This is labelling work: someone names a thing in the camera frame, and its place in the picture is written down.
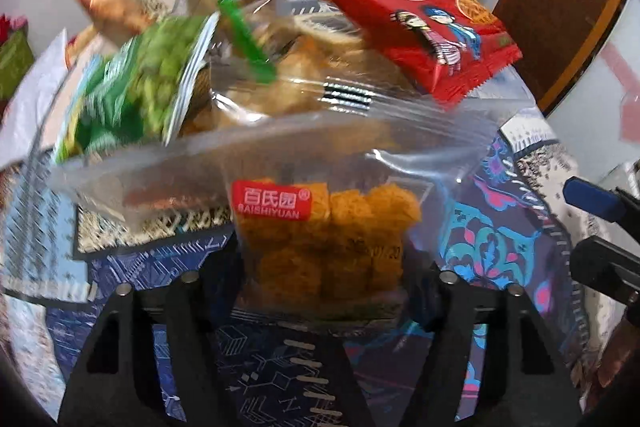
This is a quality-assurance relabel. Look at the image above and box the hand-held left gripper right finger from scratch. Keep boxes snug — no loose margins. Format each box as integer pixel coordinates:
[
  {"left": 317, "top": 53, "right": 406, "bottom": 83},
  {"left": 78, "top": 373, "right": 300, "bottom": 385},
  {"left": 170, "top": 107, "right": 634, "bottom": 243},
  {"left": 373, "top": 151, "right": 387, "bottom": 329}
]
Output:
[{"left": 400, "top": 249, "right": 584, "bottom": 427}]

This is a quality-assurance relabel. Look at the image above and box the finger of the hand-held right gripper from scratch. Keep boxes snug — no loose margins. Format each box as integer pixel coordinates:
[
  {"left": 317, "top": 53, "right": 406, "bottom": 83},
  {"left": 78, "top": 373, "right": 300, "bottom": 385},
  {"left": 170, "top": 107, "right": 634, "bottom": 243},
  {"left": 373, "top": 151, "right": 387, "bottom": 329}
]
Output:
[
  {"left": 570, "top": 236, "right": 640, "bottom": 305},
  {"left": 562, "top": 176, "right": 640, "bottom": 224}
]

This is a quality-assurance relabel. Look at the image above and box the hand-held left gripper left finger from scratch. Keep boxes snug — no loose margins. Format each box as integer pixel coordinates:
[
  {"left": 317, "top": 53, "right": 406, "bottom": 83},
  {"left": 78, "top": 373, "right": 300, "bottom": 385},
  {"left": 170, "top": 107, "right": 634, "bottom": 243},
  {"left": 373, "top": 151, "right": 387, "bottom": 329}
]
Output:
[{"left": 57, "top": 234, "right": 244, "bottom": 427}]

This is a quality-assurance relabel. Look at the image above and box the orange cracker packet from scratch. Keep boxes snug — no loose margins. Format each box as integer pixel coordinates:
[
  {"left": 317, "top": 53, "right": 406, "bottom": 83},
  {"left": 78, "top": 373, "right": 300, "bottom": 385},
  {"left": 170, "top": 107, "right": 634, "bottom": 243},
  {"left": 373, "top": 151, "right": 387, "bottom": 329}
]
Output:
[{"left": 231, "top": 179, "right": 423, "bottom": 323}]

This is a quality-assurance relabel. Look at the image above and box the clear plastic zip bag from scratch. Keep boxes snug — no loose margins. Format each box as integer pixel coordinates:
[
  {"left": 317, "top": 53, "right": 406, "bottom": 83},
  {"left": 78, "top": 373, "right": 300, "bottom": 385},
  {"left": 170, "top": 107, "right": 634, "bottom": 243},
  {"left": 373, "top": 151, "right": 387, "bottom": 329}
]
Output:
[{"left": 0, "top": 0, "right": 541, "bottom": 333}]

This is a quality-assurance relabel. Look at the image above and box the orange puffed snack packet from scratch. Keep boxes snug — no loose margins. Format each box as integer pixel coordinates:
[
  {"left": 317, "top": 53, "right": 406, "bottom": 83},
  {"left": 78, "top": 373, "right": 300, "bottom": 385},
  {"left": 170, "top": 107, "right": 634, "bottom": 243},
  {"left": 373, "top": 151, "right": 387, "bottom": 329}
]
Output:
[{"left": 57, "top": 0, "right": 173, "bottom": 38}]

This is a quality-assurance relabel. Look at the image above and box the brown wooden door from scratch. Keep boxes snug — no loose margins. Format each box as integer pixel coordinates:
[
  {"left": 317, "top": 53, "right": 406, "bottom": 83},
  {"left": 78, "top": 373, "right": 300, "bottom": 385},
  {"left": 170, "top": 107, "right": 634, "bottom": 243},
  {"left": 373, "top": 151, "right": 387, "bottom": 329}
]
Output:
[{"left": 492, "top": 0, "right": 631, "bottom": 118}]

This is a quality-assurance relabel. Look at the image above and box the green pea snack packet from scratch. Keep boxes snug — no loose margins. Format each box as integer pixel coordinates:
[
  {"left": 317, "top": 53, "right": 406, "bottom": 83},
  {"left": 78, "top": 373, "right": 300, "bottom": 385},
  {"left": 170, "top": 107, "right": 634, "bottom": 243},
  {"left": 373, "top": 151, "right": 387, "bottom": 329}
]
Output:
[{"left": 52, "top": 14, "right": 221, "bottom": 162}]

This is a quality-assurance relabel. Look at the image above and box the white plastic bag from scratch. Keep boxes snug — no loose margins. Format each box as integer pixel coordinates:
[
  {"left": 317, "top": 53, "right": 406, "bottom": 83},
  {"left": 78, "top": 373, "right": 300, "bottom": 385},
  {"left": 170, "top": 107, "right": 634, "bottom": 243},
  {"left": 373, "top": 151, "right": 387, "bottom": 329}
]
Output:
[{"left": 0, "top": 29, "right": 71, "bottom": 168}]

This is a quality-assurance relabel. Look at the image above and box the red snack packet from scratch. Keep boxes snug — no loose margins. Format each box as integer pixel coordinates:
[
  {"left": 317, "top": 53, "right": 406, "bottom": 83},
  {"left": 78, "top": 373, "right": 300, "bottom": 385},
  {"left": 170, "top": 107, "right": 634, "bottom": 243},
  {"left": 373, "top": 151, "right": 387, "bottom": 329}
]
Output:
[{"left": 300, "top": 0, "right": 523, "bottom": 108}]

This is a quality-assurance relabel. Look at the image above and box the green storage box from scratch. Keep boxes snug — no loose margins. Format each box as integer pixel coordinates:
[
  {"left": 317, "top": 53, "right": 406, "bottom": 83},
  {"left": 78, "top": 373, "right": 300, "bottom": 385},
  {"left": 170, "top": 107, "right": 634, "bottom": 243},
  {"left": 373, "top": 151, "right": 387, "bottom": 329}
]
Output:
[{"left": 0, "top": 27, "right": 36, "bottom": 102}]

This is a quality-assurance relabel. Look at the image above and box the pink wall sticker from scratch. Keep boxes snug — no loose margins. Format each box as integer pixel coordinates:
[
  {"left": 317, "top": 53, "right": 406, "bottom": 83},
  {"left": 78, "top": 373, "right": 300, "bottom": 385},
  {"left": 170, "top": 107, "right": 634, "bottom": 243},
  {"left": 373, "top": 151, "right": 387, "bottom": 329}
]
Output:
[{"left": 597, "top": 42, "right": 640, "bottom": 142}]

